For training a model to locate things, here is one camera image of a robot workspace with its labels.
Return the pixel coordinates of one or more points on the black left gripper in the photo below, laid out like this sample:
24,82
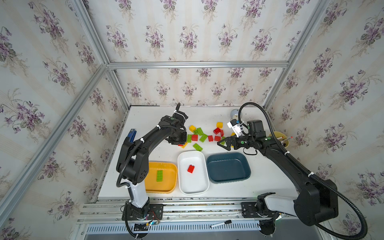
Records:
177,140

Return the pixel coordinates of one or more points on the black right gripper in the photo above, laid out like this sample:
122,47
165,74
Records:
232,142

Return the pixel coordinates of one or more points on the long green lego brick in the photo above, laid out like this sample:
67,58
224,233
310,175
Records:
159,176

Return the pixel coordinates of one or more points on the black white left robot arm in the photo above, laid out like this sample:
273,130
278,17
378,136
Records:
133,161

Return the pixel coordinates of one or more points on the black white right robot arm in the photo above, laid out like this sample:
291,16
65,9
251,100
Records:
317,199

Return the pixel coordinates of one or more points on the dark teal plastic tray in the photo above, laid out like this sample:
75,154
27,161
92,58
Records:
227,168

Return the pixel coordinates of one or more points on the small white alarm clock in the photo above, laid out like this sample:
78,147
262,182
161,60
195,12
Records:
235,114

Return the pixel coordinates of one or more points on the yellow plastic tray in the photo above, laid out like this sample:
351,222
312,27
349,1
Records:
170,178

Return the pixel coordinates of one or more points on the white plastic tray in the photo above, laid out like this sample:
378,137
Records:
198,182

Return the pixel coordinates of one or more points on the blue stapler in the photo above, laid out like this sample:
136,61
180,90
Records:
131,136

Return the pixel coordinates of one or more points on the yellow pen cup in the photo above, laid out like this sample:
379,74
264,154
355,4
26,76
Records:
285,141

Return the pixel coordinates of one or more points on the black marker pen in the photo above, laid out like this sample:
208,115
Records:
220,224

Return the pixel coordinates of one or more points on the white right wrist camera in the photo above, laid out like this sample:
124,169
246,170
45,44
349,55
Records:
237,127

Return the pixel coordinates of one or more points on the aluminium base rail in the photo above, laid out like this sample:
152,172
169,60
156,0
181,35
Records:
175,215

